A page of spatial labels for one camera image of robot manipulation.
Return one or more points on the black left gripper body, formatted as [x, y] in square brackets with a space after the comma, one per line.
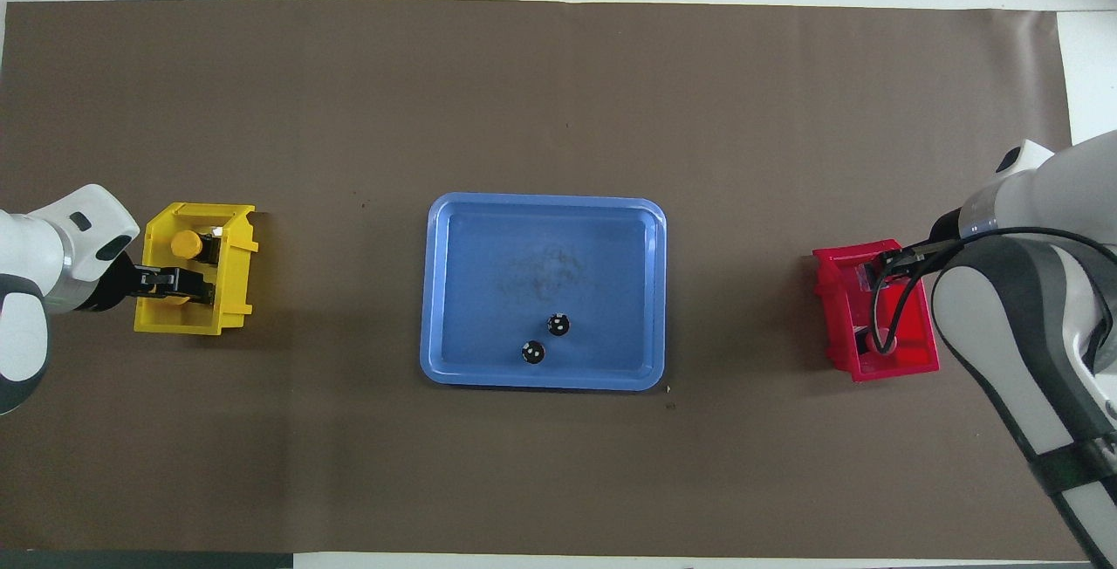
[122, 283]

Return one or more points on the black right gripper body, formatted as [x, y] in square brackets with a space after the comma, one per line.
[944, 242]

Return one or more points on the red push button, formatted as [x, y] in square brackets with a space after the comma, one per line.
[864, 342]

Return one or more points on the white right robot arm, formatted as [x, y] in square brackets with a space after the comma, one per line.
[1021, 325]

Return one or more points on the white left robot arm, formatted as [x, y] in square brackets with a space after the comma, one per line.
[35, 263]

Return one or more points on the blue plastic tray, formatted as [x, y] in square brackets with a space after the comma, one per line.
[541, 246]

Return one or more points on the yellow plastic bin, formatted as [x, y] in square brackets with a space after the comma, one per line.
[236, 290]

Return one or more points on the red plastic bin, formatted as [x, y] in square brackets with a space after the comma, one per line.
[916, 355]

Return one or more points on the black cylindrical capacitor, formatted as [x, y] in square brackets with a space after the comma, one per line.
[558, 324]
[532, 352]

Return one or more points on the brown paper mat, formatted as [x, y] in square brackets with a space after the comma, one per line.
[558, 98]

